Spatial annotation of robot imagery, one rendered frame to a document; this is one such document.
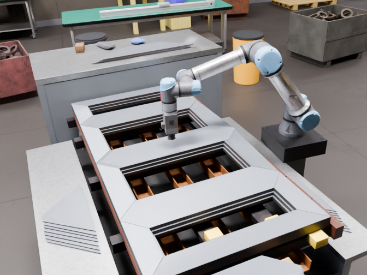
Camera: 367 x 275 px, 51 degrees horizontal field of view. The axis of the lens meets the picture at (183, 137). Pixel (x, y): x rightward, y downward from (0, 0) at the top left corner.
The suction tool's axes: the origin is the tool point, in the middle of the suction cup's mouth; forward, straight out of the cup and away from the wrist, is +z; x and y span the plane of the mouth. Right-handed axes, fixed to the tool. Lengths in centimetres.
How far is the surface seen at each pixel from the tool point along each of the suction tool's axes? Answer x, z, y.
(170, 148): -1.3, 3.8, 3.6
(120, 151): -26.3, 3.8, 0.5
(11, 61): -141, 39, -292
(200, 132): 16.8, 3.8, -7.7
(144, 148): -14.4, 3.7, 0.6
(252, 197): 26, 5, 49
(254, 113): 117, 90, -183
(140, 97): -10, 6, -68
